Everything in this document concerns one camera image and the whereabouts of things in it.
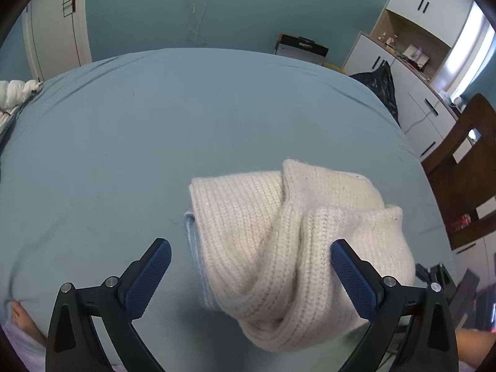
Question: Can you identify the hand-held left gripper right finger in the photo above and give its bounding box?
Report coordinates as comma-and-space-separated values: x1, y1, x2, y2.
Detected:
330, 239, 460, 372

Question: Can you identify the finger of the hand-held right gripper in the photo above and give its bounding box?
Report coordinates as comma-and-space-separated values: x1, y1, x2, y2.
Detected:
416, 263, 452, 285

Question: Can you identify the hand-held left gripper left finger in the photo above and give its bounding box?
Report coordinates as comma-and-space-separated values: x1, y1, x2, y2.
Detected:
46, 238, 172, 372

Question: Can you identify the cream knit sweater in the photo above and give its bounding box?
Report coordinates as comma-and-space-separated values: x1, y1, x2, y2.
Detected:
182, 159, 417, 353

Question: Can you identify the person's right forearm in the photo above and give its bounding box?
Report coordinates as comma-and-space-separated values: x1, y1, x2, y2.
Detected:
456, 329, 496, 367

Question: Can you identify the white drawer unit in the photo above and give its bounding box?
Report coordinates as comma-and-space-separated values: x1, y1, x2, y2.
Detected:
451, 236, 496, 291

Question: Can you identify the red packet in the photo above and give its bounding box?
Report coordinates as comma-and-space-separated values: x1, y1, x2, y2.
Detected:
447, 214, 478, 233

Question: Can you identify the dark wooden chair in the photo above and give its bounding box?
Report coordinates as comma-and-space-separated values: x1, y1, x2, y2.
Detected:
420, 93, 496, 249

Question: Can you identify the person's left foot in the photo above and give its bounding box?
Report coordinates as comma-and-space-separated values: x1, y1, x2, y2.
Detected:
7, 301, 47, 347

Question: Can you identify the bed with light blue sheet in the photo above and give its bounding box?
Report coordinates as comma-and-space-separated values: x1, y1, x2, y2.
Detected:
0, 47, 456, 372

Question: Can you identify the black plastic bag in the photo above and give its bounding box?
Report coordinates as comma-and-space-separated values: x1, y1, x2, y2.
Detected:
349, 62, 400, 125

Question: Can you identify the small white box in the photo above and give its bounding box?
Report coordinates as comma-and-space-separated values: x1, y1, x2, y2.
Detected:
403, 44, 430, 66

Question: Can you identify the bright window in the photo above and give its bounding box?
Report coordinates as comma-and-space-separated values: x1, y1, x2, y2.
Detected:
430, 2, 496, 97

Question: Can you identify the white puffer jacket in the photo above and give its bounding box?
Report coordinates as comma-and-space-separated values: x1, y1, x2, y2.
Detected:
0, 79, 43, 115

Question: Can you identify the black flat box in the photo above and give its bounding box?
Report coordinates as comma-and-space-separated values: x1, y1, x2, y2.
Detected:
276, 33, 329, 66

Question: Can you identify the white door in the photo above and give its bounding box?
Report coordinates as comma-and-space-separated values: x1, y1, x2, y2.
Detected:
21, 0, 93, 82

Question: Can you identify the white cable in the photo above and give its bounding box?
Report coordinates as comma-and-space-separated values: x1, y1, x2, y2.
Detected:
403, 99, 446, 132

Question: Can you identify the thin hanging cable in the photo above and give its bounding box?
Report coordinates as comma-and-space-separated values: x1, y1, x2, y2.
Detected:
187, 0, 218, 45

